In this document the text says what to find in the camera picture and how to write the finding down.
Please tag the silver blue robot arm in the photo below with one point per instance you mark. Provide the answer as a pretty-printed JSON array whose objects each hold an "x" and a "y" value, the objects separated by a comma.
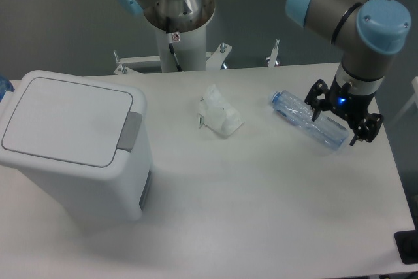
[{"x": 370, "y": 33}]

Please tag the blue object at left edge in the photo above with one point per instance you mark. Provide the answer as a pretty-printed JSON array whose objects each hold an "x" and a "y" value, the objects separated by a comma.
[{"x": 5, "y": 86}]

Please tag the white frame at right edge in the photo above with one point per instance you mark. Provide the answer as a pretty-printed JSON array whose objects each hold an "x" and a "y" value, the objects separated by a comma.
[{"x": 411, "y": 102}]

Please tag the grey lid push button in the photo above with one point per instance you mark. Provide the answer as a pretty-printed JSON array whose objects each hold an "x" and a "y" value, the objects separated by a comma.
[{"x": 129, "y": 131}]

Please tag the white plastic trash can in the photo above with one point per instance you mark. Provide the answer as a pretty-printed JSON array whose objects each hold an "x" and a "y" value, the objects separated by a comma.
[{"x": 116, "y": 191}]

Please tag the black device at table edge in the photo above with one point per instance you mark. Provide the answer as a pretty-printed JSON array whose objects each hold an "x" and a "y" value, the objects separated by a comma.
[{"x": 406, "y": 242}]

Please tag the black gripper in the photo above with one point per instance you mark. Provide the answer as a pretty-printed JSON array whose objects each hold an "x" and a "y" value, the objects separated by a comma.
[{"x": 350, "y": 107}]

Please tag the clear plastic water bottle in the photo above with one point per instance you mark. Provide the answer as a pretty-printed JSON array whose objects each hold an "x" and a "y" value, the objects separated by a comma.
[{"x": 324, "y": 129}]

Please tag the crumpled white plastic wrapper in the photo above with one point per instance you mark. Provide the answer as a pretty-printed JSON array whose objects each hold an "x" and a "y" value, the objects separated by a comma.
[{"x": 217, "y": 114}]

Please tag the white trash can lid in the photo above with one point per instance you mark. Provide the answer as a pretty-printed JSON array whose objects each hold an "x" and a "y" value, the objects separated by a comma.
[{"x": 58, "y": 120}]

